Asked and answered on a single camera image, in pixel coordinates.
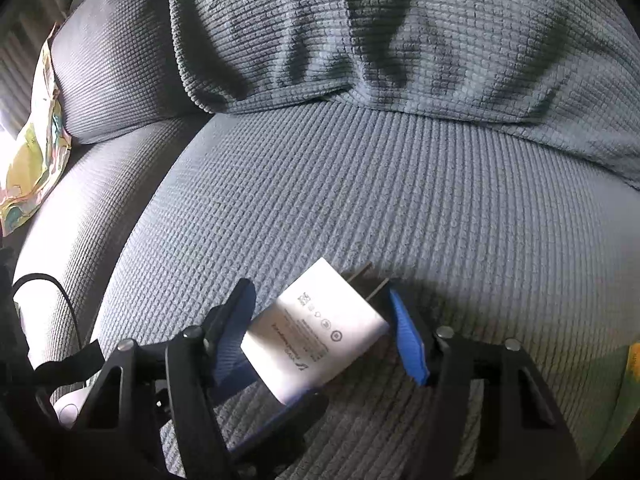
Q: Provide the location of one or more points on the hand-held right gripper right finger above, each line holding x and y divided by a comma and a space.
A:
410, 345

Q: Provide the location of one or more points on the green yellow cardboard box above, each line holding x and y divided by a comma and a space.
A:
627, 360

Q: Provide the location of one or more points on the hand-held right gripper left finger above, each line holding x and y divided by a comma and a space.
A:
232, 345

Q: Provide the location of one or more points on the white USB wall charger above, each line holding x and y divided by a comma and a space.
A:
315, 330

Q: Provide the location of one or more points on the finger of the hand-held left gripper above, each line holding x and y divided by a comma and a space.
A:
295, 417

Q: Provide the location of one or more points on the grey sofa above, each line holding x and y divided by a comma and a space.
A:
400, 210

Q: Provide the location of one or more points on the grey sofa back cushion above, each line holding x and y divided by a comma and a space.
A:
115, 70
400, 35

